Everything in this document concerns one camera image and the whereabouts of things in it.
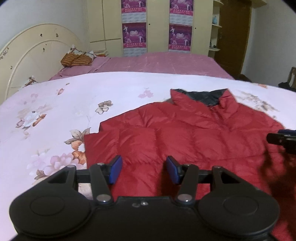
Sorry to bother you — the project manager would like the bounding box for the cream corner shelf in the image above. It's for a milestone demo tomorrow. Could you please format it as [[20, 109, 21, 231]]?
[[208, 0, 224, 58]]

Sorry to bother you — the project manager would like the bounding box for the black bag on chair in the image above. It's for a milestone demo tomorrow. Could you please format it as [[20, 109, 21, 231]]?
[[278, 82, 296, 92]]

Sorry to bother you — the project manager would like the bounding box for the lower right purple poster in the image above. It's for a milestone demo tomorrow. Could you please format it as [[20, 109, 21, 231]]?
[[168, 24, 192, 52]]

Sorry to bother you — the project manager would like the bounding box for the floral white bed quilt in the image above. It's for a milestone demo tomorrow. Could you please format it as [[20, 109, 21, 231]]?
[[0, 71, 296, 186]]

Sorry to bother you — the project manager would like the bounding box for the pink checked bed sheet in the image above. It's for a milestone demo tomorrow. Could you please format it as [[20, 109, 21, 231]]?
[[50, 52, 233, 80]]

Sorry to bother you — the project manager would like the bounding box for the purple poster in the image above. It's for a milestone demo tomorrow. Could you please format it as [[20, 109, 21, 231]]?
[[121, 0, 147, 14], [122, 22, 147, 49], [168, 24, 192, 52], [170, 0, 194, 16]]

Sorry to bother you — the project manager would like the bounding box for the brown wooden door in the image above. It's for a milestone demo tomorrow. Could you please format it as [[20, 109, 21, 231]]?
[[215, 0, 251, 79]]

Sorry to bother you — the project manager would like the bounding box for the lower left purple poster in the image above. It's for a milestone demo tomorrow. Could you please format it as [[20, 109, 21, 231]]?
[[122, 22, 147, 49]]

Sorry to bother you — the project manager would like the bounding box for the upper left purple poster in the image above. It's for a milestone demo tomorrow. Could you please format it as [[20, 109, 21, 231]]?
[[121, 0, 147, 14]]

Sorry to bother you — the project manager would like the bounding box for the upper right purple poster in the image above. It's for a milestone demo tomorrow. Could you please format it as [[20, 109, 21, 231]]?
[[170, 0, 194, 16]]

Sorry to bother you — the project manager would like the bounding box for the cream rounded headboard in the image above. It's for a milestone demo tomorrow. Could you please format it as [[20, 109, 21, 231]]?
[[0, 24, 85, 103]]

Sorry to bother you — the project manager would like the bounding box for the wooden chair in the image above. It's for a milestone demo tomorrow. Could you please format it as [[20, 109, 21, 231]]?
[[287, 67, 296, 88]]

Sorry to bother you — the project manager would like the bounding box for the cream wardrobe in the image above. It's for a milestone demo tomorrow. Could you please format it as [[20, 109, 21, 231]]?
[[85, 1, 213, 57]]

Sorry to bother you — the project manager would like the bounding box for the red down jacket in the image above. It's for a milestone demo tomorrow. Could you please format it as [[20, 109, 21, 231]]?
[[84, 89, 295, 240]]

